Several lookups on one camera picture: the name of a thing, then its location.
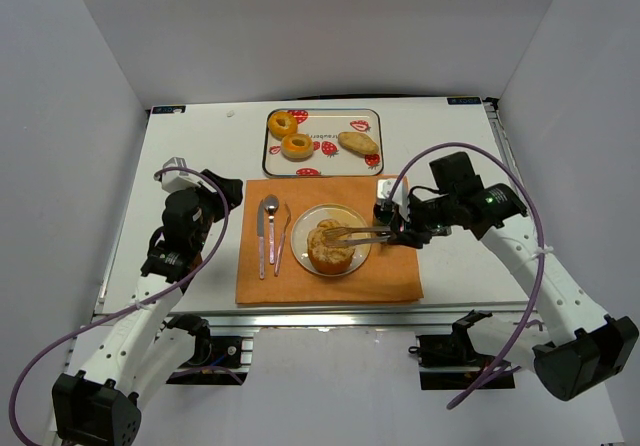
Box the metal serving tongs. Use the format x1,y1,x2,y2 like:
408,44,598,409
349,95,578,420
322,226,392,247

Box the large orange swirl bread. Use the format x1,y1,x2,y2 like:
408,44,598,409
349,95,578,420
306,219,355,275

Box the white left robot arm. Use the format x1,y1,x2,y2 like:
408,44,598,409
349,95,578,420
52,166,243,445

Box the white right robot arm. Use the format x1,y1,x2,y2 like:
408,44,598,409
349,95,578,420
374,151,639,401

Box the flat oval bread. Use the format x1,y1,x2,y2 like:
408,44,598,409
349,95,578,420
338,132,379,156

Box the dark green mug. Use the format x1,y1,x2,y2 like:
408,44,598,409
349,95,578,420
372,203,402,247

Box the cream ceramic plate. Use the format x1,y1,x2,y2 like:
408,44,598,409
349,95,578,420
290,203,371,277

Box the glazed donut in front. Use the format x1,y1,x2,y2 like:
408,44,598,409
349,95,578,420
281,133,314,160

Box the glazed donut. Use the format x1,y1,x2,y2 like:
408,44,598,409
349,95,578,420
267,111,298,139
281,133,314,160

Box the strawberry pattern tray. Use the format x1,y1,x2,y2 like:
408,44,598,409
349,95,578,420
262,108,384,178

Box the glazed donut at back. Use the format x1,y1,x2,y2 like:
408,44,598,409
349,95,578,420
267,111,298,139

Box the orange cloth placemat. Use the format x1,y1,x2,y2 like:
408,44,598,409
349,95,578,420
235,177,423,305

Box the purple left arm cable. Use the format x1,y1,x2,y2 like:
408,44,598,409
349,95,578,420
6,165,230,443

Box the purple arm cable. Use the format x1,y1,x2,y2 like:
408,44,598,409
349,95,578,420
6,165,230,443
389,141,544,411

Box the pink handled knife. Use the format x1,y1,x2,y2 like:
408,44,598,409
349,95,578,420
256,200,265,280

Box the aluminium table frame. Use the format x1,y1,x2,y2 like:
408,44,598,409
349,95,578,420
62,96,571,382

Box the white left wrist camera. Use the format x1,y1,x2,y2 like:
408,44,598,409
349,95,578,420
154,156,199,194

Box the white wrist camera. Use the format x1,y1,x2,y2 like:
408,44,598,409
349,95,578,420
154,156,199,194
376,177,409,217

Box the pink handled spoon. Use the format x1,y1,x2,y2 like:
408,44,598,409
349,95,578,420
264,194,279,265

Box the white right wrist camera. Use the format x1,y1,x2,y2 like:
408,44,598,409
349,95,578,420
376,177,409,217

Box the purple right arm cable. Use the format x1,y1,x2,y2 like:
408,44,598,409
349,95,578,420
389,141,544,411

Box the pink handled fork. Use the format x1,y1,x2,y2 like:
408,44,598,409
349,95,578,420
274,202,291,277

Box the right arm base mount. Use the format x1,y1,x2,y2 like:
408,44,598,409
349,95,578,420
408,310,494,391

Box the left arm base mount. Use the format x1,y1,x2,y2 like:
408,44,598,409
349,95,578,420
160,314,248,386

